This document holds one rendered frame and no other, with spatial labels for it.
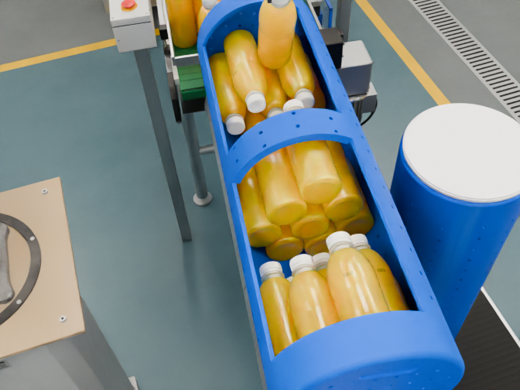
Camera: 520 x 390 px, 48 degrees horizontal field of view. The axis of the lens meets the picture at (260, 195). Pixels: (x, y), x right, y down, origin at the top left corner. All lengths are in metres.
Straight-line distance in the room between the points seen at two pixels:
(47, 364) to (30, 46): 2.48
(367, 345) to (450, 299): 0.77
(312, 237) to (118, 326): 1.27
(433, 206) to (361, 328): 0.50
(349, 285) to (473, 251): 0.54
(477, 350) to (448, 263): 0.71
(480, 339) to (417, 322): 1.25
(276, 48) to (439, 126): 0.39
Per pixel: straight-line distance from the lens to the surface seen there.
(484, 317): 2.11
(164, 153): 1.98
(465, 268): 1.41
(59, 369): 1.32
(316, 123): 1.01
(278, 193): 1.00
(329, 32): 1.60
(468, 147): 1.29
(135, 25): 1.56
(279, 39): 1.18
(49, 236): 1.22
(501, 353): 2.07
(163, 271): 2.31
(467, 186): 1.22
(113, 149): 2.78
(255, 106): 1.20
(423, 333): 0.82
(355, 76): 1.76
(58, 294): 1.14
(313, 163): 0.98
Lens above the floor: 1.94
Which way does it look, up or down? 51 degrees down
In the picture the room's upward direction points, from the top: 4 degrees counter-clockwise
